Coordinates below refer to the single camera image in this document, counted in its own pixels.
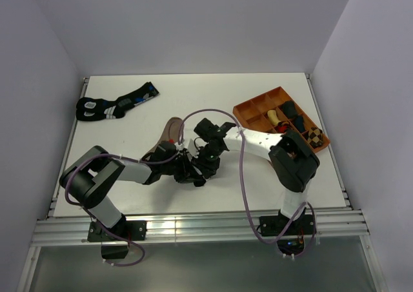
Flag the dark green rolled sock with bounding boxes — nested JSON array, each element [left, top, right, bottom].
[[281, 101, 298, 119]]

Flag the brown sock red stripes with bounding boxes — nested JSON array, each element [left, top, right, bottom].
[[141, 117, 183, 161]]

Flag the dark teal rolled sock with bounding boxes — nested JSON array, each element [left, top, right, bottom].
[[292, 115, 306, 133]]

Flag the orange compartment tray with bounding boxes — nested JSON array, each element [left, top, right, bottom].
[[233, 87, 330, 153]]

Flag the red black rolled sock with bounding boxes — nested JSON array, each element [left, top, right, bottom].
[[275, 121, 292, 134]]

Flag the brown checkered rolled sock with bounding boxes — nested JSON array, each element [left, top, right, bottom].
[[307, 127, 324, 149]]

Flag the aluminium table rail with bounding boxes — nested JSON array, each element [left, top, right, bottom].
[[30, 208, 370, 247]]

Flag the yellow rolled sock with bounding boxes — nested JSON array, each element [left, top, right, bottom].
[[267, 110, 281, 126]]

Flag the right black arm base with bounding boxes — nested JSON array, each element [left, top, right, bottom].
[[256, 212, 317, 258]]

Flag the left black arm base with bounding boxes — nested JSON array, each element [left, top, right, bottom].
[[87, 219, 146, 262]]

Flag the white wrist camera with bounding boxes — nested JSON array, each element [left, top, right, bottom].
[[183, 138, 199, 157], [168, 139, 185, 151]]

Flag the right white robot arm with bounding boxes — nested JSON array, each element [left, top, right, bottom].
[[190, 118, 320, 234]]

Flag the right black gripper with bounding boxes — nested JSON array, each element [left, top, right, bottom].
[[191, 144, 224, 179]]

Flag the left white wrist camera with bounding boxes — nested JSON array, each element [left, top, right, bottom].
[[168, 139, 185, 151]]

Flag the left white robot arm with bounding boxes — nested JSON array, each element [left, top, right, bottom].
[[59, 141, 205, 240]]

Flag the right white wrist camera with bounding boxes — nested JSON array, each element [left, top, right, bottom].
[[183, 138, 199, 157]]

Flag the black blue patterned sock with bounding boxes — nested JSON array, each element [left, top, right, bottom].
[[76, 82, 159, 122]]

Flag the white black striped sock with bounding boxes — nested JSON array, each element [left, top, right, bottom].
[[173, 148, 215, 187]]

